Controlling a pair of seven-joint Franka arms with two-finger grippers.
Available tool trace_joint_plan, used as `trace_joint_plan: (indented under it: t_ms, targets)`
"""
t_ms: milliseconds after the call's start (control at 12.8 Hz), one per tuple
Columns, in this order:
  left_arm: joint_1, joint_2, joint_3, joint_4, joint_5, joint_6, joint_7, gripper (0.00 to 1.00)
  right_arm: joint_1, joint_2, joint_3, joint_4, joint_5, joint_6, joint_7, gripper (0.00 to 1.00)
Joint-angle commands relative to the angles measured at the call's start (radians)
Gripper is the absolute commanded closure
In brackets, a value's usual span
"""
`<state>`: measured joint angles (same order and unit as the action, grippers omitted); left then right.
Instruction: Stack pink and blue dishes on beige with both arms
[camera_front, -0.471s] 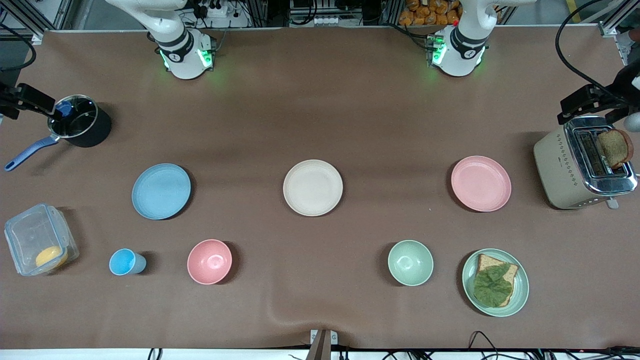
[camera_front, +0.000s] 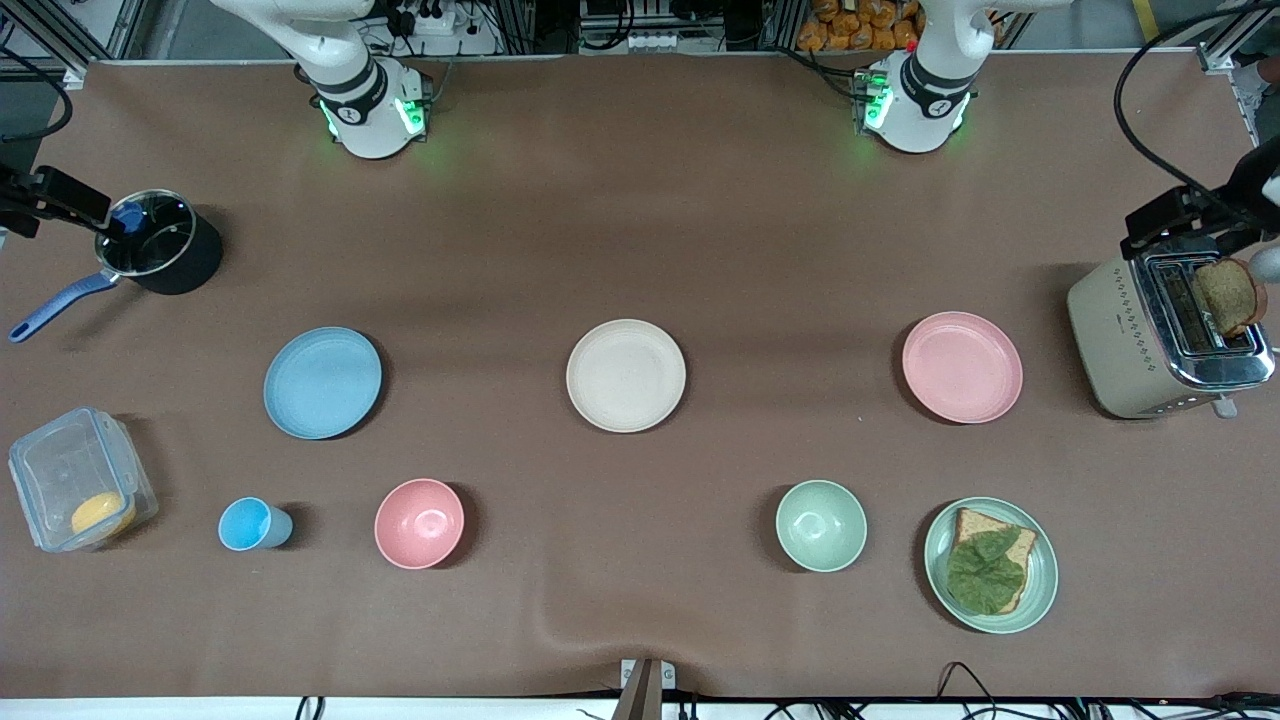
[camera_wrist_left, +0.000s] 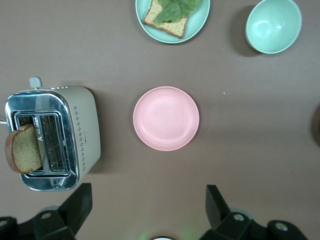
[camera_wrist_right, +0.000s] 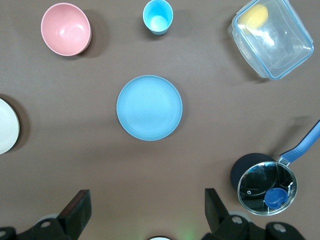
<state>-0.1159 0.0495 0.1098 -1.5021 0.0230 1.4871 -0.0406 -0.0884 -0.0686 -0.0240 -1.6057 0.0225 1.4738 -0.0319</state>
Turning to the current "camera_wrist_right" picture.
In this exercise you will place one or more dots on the beige shallow bowl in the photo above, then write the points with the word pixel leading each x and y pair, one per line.
pixel 7 125

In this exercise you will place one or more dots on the pink deep bowl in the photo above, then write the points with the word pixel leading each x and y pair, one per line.
pixel 65 30

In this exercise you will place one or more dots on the brown table cover mat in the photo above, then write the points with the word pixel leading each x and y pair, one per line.
pixel 75 175

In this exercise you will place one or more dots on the yellow round food piece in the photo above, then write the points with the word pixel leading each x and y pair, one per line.
pixel 255 16

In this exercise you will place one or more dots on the light blue cup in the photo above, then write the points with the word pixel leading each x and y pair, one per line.
pixel 157 17

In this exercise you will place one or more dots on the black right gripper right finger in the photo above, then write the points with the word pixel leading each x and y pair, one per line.
pixel 217 217

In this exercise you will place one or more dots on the clear plastic food container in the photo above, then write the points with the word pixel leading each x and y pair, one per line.
pixel 282 50

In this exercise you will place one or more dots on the glass saucepan lid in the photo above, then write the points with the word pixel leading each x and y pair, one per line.
pixel 252 185

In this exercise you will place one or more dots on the blue shallow bowl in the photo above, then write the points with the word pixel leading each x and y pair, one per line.
pixel 150 107

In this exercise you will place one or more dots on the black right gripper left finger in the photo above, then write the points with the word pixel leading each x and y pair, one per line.
pixel 75 212

